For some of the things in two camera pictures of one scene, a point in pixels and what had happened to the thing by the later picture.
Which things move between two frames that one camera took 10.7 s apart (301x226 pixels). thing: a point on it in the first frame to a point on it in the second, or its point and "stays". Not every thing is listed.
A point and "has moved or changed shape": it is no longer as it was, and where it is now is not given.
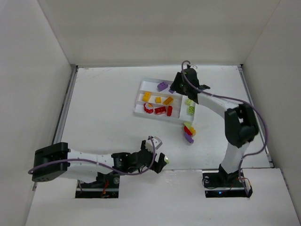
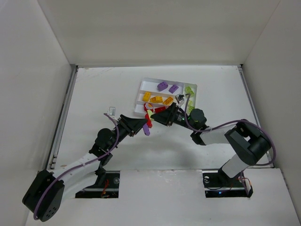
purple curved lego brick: x=188 y=138 to x=146 y=129
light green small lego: x=166 y=160 has moved or changed shape
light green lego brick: x=191 y=109 stays
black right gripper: x=178 y=83 to x=171 y=115
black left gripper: x=151 y=157 to x=127 y=126
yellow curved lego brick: x=192 y=130 has moved or changed shape
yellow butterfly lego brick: x=146 y=96 stays
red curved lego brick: x=186 y=130 has moved or changed shape
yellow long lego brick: x=168 y=100 stays
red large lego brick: x=160 y=110 stays
